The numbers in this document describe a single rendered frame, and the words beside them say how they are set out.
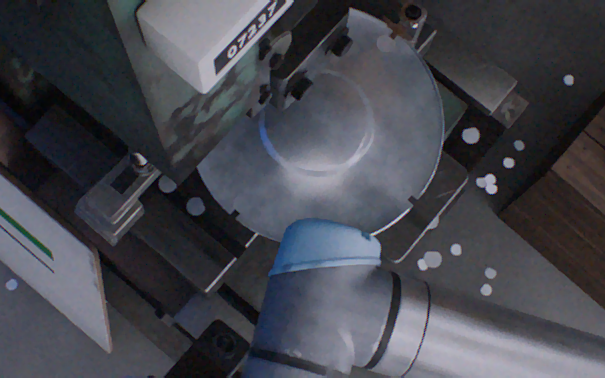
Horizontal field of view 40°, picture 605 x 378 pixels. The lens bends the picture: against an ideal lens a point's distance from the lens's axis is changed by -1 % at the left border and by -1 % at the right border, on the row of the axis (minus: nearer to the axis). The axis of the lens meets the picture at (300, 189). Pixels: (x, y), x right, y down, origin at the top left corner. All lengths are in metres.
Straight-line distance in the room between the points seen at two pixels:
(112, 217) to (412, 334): 0.46
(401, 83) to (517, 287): 0.88
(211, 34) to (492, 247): 1.43
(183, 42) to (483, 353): 0.34
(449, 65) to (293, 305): 0.64
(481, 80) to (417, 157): 0.24
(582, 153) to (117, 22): 1.19
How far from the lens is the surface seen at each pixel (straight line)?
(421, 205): 0.94
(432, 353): 0.61
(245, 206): 0.92
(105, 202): 0.97
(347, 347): 0.59
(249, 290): 1.04
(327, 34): 0.78
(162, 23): 0.38
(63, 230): 1.16
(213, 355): 0.77
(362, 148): 0.94
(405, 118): 0.96
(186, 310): 1.05
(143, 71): 0.44
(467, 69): 1.16
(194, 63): 0.38
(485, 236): 1.77
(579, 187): 1.47
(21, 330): 1.75
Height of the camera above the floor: 1.68
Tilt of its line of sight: 75 degrees down
